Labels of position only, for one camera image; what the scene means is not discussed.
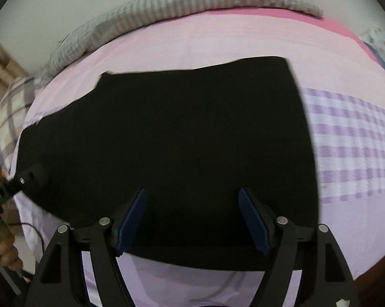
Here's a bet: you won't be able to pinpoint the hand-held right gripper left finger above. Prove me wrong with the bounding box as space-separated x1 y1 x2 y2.
25 188 149 307

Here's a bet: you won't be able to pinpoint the person's left hand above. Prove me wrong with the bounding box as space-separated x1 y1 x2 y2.
0 165 24 272

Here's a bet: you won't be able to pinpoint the black pants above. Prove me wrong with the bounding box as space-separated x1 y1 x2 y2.
15 56 322 271

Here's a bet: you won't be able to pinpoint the black cable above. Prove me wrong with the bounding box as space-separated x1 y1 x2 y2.
7 222 44 263

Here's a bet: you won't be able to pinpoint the plaid pillow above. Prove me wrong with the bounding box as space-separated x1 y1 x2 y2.
0 77 42 180

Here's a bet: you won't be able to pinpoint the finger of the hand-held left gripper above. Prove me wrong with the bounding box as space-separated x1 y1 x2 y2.
6 163 49 197

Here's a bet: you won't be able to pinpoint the pink and purple bed sheet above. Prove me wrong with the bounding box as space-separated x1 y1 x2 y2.
12 6 385 307

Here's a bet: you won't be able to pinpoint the grey white striped blanket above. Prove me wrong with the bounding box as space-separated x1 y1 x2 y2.
36 0 324 84

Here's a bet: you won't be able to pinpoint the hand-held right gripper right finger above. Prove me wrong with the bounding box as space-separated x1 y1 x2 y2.
238 188 361 307

